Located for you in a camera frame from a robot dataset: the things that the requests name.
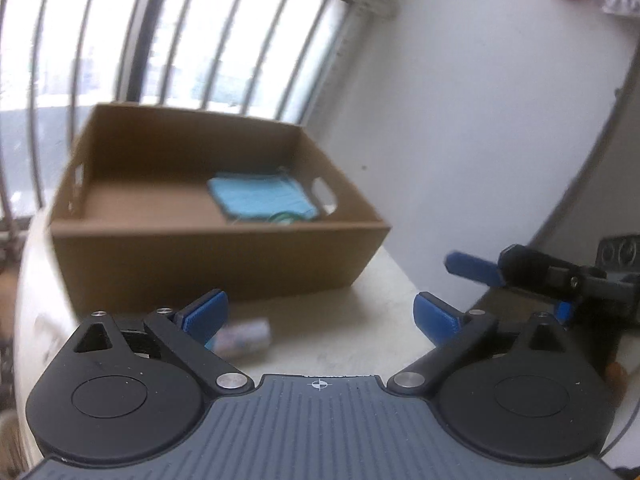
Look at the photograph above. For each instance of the metal window railing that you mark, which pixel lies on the metal window railing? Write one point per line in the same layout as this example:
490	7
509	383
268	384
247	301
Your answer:
280	35

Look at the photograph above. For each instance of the small pink white packet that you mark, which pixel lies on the small pink white packet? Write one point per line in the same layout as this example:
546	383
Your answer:
242	339

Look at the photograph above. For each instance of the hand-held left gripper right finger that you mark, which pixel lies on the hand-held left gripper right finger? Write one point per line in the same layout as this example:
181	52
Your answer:
435	317

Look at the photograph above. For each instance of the brown cardboard box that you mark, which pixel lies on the brown cardboard box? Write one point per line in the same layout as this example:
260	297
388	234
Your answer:
210	260

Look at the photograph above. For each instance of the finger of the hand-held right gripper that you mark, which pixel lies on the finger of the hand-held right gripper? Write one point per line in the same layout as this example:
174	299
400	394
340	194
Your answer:
470	267
565	312

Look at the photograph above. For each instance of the light blue towel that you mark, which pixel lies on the light blue towel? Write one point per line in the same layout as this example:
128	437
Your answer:
260	197

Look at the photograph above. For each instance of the dark green round disc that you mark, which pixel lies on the dark green round disc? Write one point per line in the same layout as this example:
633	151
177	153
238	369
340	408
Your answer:
282	218

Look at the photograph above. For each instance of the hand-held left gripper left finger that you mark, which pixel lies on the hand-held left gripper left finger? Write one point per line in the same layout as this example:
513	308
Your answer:
202	316

